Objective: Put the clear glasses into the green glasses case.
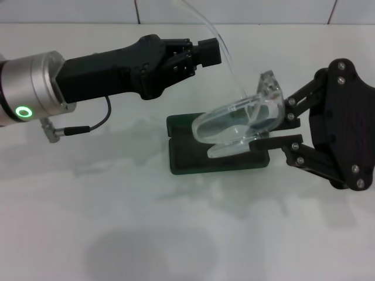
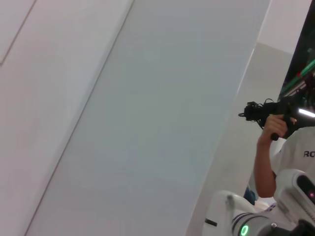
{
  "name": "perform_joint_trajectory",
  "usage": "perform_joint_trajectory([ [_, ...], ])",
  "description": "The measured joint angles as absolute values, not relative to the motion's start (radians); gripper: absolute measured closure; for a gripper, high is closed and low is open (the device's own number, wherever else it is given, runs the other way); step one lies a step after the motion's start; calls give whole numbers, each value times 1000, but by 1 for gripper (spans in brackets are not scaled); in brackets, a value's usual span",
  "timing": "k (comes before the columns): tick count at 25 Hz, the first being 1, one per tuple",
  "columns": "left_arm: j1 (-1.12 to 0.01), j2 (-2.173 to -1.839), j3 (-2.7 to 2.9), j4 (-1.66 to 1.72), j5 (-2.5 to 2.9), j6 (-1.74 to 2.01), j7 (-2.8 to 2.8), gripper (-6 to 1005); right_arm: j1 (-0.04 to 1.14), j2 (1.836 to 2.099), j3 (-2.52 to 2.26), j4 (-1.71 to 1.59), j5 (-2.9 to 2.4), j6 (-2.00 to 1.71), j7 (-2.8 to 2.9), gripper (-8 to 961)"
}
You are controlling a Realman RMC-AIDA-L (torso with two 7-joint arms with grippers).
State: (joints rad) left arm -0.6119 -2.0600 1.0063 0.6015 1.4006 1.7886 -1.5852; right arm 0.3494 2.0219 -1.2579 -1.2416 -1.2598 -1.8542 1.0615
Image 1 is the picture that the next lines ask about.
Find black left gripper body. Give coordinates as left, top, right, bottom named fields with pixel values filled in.
left=55, top=34, right=177, bottom=101

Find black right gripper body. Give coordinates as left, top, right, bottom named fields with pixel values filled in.
left=309, top=58, right=375, bottom=193

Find clear white glasses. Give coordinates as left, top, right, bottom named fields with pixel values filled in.
left=172, top=0, right=285, bottom=160

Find green glasses case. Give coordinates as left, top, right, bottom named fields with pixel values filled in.
left=166, top=112, right=271, bottom=176

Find left gripper cable with plug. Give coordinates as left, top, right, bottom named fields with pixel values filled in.
left=40, top=96, right=111, bottom=143

